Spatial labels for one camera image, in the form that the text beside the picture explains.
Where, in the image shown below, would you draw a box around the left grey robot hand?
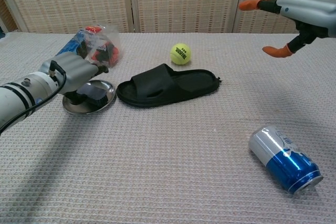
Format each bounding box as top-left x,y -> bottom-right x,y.
38,51 -> 110,104

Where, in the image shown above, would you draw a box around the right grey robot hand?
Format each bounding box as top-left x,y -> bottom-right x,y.
238,0 -> 336,59

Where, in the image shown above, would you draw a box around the grey brush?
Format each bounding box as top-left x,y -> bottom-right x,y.
75,87 -> 109,106

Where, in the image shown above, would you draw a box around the blue cardboard box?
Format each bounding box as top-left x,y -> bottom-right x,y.
58,30 -> 88,57

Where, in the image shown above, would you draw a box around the round steel plate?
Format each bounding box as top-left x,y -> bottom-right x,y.
62,79 -> 117,115

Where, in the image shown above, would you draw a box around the clear bag red black items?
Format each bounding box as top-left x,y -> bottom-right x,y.
78,23 -> 124,69

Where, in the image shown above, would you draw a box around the black slide sandal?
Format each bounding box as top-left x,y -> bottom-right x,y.
115,63 -> 222,109

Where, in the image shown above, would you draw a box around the yellow tennis ball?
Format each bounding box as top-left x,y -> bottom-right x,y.
170,42 -> 193,66

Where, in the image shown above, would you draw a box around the beige woven tablecloth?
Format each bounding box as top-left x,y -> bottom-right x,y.
0,31 -> 336,224

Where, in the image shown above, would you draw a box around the woven bamboo folding screen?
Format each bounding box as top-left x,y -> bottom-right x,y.
0,0 -> 336,35

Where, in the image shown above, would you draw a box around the blue and silver can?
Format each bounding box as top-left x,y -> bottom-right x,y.
248,125 -> 324,196

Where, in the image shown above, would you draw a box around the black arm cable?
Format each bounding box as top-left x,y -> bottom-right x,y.
0,60 -> 68,137

